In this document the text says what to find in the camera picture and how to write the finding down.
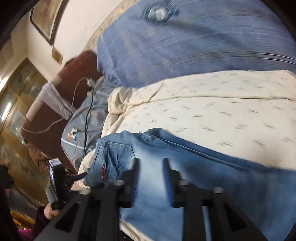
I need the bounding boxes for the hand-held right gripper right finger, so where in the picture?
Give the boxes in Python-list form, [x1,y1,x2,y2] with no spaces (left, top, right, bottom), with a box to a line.
[163,158,269,241]

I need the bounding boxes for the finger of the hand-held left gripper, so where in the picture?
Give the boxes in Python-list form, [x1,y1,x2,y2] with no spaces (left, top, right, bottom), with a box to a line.
[73,171,89,182]

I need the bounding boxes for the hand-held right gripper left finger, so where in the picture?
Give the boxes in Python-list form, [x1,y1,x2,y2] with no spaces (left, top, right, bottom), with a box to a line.
[35,158,141,241]

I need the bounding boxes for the blue denim pants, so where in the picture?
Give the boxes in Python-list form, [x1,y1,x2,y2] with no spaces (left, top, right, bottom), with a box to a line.
[83,127,296,241]

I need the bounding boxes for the person's left forearm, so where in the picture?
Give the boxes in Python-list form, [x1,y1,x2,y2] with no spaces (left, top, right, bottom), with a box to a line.
[30,206,51,240]

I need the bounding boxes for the person's left hand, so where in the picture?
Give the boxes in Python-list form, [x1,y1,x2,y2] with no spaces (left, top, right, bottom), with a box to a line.
[43,202,62,219]

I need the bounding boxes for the brown quilted cloth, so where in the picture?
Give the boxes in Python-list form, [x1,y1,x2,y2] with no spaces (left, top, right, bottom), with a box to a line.
[25,142,54,168]

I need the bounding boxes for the pink garment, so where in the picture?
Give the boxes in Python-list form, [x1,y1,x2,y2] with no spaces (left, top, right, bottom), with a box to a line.
[18,228,35,241]

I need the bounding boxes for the lavender cloth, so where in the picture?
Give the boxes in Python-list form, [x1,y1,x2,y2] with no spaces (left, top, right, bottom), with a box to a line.
[38,82,75,121]

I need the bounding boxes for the cream leaf-print quilt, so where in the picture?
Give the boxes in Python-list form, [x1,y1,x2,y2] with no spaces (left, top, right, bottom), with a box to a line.
[77,70,296,186]

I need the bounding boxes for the wooden glass-door cabinet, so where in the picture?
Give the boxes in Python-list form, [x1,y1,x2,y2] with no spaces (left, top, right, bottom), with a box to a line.
[0,58,47,144]

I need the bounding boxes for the grey power adapter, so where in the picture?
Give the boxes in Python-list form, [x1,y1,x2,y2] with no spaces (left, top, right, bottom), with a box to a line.
[87,76,105,90]

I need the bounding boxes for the brown headboard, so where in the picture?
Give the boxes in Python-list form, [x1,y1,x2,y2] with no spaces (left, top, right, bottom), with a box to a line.
[20,50,104,174]

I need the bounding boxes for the blue plaid duvet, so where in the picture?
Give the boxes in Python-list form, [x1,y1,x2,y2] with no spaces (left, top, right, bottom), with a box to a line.
[97,0,296,88]

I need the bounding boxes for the round grey white object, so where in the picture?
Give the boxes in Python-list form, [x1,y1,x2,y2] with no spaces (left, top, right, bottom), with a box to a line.
[142,1,179,24]

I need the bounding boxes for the black cable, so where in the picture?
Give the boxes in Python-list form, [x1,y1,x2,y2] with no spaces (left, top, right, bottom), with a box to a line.
[84,89,95,156]

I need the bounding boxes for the white cable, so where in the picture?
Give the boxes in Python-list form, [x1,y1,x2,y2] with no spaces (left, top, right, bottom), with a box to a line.
[22,77,93,135]

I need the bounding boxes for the small framed wall picture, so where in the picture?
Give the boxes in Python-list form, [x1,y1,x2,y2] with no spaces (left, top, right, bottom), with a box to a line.
[51,45,64,65]

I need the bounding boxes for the large framed wall picture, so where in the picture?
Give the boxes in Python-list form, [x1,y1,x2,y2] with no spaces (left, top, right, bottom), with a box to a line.
[30,0,70,45]

